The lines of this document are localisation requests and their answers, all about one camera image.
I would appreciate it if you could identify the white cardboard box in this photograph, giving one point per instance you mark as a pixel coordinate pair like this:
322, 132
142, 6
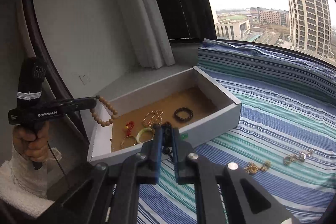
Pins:
191, 100

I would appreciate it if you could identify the white fleece sleeve forearm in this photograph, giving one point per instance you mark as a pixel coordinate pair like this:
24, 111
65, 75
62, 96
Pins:
25, 188

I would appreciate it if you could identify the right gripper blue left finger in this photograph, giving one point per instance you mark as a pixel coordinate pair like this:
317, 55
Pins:
140, 168

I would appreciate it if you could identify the blue green striped bedsheet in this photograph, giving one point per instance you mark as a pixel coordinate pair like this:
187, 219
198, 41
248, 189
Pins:
287, 106

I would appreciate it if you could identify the pale green jade bangle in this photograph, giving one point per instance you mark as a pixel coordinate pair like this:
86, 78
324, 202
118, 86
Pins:
144, 135

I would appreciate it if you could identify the silver ring chain jewelry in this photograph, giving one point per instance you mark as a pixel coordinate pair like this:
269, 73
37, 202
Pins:
301, 156

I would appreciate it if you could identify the gold bangle with red charm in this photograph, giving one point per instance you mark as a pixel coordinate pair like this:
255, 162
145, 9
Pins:
129, 140

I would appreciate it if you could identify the dark cylindrical bottle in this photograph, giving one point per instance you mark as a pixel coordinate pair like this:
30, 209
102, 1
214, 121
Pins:
167, 140

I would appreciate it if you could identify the wall power socket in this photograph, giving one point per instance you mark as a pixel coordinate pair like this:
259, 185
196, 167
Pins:
84, 79

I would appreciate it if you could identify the person's left hand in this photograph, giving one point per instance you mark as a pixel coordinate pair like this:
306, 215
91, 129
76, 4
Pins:
32, 146

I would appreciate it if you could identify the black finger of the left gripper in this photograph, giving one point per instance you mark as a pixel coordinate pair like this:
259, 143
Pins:
78, 104

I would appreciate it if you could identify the left white curtain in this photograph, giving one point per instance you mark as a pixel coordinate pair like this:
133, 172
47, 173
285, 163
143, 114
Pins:
147, 33

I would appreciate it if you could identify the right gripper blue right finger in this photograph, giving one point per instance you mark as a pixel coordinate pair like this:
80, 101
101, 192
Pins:
192, 168

